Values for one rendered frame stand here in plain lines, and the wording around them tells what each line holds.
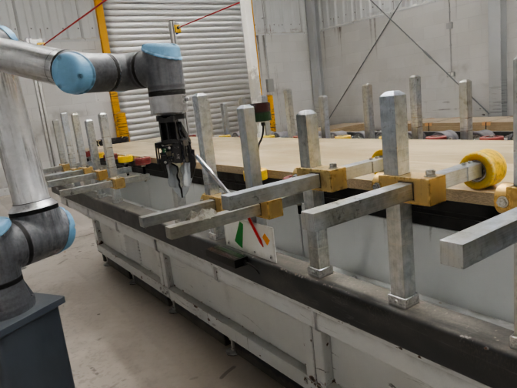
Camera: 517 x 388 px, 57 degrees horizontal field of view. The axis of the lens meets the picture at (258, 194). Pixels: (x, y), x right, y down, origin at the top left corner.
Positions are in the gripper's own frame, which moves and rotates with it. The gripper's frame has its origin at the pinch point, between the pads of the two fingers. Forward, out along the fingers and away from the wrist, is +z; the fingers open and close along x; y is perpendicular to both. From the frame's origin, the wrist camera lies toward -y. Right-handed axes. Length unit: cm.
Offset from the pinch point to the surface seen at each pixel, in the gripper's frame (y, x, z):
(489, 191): 20, 69, 1
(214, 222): 3.1, 7.8, 8.1
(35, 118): -668, -395, -16
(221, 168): -62, 2, 4
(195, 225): 6.5, 3.6, 7.6
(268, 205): -3.4, 21.5, 6.3
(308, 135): 9.9, 32.9, -12.4
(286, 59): -1007, 34, -90
